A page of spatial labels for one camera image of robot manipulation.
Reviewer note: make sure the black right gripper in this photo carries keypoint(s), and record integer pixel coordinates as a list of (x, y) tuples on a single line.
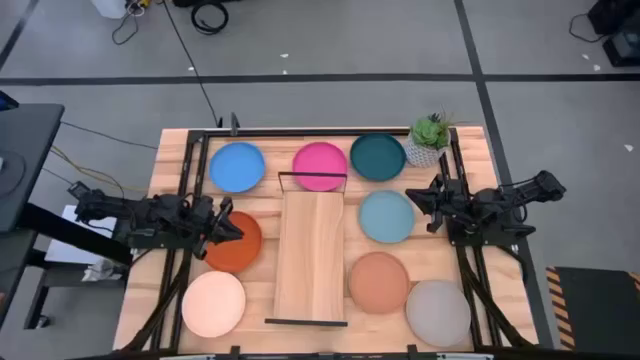
[(447, 202)]

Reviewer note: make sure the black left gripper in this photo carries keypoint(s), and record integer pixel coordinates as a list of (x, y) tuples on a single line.
[(205, 220)]

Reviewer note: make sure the dusty blue plate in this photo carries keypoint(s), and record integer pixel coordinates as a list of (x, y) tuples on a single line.
[(386, 216)]

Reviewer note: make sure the pale peach plate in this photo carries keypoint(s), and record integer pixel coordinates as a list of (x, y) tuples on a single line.
[(213, 304)]

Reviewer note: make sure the terracotta plate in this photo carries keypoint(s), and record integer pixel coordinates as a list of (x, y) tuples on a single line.
[(378, 282)]

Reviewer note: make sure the pale grey plate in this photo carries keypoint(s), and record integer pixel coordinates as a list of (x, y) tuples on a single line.
[(438, 313)]

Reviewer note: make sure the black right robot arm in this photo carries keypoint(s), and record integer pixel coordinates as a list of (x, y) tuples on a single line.
[(500, 202)]

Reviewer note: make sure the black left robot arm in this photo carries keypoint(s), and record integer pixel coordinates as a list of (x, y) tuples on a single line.
[(150, 215)]

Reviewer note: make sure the rust orange plate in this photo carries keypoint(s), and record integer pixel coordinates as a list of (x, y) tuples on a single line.
[(241, 252)]

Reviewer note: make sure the succulent in white patterned pot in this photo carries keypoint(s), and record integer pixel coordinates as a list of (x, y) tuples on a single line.
[(425, 150)]

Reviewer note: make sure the dark teal plate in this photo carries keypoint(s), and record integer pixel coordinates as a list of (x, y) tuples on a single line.
[(378, 157)]

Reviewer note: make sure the magenta plate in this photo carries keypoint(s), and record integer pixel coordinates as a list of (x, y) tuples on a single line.
[(320, 159)]

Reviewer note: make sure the crumpled white cloth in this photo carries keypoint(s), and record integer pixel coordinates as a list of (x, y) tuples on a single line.
[(102, 271)]

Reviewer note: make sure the white flat box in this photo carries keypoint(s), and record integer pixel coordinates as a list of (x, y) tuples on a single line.
[(65, 250)]

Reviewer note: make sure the black mat with hazard stripes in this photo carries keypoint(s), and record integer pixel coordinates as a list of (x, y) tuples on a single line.
[(600, 310)]

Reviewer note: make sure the black desk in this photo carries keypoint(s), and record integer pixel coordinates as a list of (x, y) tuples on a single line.
[(30, 150)]

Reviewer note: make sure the round dark monitor base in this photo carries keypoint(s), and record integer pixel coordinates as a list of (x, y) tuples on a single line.
[(7, 172)]

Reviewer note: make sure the black equipment case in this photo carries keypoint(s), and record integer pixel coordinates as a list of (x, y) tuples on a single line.
[(622, 45)]

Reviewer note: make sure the white container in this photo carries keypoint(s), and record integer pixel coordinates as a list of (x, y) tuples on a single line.
[(107, 7)]

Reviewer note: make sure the blue object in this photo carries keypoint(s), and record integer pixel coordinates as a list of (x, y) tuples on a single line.
[(6, 101)]

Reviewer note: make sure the black metal rig frame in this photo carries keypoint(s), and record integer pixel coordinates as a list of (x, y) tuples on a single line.
[(300, 132)]

